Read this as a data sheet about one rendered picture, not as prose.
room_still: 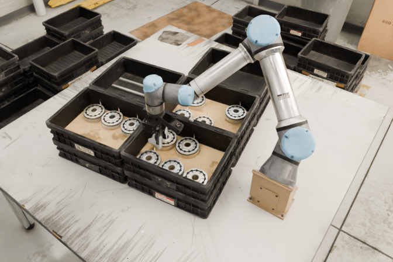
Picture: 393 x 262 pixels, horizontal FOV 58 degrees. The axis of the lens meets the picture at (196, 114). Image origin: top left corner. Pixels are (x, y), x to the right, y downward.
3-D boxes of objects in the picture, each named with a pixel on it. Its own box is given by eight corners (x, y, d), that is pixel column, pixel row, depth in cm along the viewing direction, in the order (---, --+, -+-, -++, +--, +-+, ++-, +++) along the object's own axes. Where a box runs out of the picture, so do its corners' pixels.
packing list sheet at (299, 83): (313, 79, 219) (313, 78, 219) (297, 98, 205) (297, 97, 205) (265, 61, 234) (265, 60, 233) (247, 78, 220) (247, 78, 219)
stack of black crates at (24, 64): (55, 67, 324) (44, 34, 301) (77, 79, 311) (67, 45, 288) (16, 89, 301) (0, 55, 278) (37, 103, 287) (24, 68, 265)
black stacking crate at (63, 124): (157, 127, 172) (155, 110, 165) (121, 171, 153) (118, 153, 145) (92, 103, 185) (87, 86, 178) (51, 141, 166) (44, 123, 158)
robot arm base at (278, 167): (294, 185, 149) (303, 163, 149) (294, 189, 135) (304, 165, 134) (260, 169, 153) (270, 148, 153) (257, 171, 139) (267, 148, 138)
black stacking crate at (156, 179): (235, 155, 159) (237, 137, 152) (207, 207, 140) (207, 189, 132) (158, 127, 172) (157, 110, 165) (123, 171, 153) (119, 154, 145)
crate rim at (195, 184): (237, 140, 153) (237, 136, 151) (207, 193, 133) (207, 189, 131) (157, 112, 166) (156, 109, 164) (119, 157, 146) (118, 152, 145)
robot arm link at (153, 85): (161, 86, 132) (138, 83, 134) (162, 109, 140) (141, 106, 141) (166, 74, 138) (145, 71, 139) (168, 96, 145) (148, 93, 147)
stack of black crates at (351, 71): (348, 101, 290) (365, 54, 259) (334, 121, 272) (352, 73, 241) (302, 83, 307) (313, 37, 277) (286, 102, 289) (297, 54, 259)
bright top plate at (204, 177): (211, 173, 146) (211, 172, 146) (202, 192, 139) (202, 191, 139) (189, 165, 149) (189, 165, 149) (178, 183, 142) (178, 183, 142)
